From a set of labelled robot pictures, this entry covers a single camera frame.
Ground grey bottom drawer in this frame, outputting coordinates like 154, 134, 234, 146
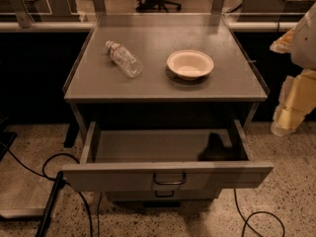
105, 189, 221, 201

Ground white paper bowl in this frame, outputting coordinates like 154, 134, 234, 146
167, 50, 214, 80

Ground grey top drawer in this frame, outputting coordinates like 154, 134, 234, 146
62, 120, 273, 193

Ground black bar on floor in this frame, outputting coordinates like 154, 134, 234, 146
36, 172, 63, 237

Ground grey drawer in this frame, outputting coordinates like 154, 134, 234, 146
105, 189, 221, 201
62, 120, 273, 193

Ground grey metal drawer cabinet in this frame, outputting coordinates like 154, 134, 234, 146
62, 13, 271, 208

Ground black cable on right floor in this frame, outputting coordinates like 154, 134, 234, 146
232, 188, 286, 237

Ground black cable on floor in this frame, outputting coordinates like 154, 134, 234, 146
232, 188, 286, 237
0, 141, 95, 237

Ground black cable on left floor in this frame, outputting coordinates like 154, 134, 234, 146
0, 141, 95, 237

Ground yellowish padded gripper finger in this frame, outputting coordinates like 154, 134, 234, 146
271, 106, 305, 136

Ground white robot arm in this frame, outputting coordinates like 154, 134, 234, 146
270, 4, 316, 136

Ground clear plastic water bottle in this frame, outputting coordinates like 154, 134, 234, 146
106, 40, 143, 78

